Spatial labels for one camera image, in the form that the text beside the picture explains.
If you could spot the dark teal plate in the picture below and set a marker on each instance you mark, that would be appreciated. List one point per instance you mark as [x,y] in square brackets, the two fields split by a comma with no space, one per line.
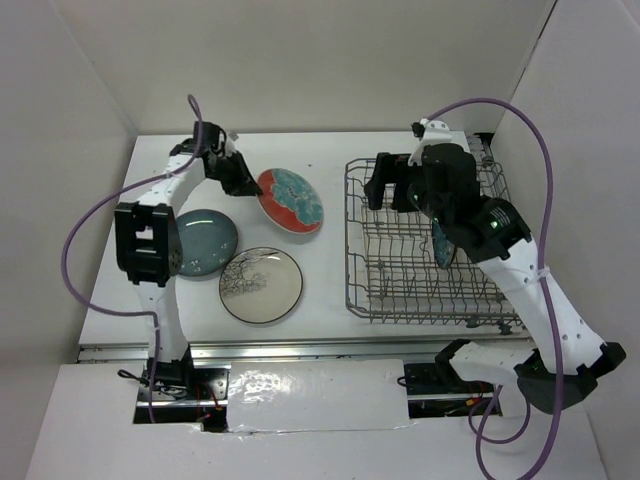
[443,249]

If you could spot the grey wire dish rack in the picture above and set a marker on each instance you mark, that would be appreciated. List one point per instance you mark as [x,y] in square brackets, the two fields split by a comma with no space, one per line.
[392,277]

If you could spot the red plate blue flower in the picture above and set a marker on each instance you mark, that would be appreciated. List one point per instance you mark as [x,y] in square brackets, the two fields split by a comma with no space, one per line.
[290,201]

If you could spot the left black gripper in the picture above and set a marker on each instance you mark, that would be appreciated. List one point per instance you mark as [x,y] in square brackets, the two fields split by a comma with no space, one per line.
[242,183]

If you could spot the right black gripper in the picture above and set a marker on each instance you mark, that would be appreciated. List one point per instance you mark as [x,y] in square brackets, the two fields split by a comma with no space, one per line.
[388,168]

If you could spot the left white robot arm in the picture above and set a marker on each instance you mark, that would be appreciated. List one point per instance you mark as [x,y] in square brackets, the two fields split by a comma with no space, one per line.
[149,250]

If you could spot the cream plate tree pattern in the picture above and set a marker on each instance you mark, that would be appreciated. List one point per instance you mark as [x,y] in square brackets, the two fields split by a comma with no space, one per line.
[261,285]

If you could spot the teal plate white flowers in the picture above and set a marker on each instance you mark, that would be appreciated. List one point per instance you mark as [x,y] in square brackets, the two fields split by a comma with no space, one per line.
[209,240]

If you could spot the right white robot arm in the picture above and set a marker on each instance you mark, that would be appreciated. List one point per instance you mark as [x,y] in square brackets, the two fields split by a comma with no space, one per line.
[563,366]

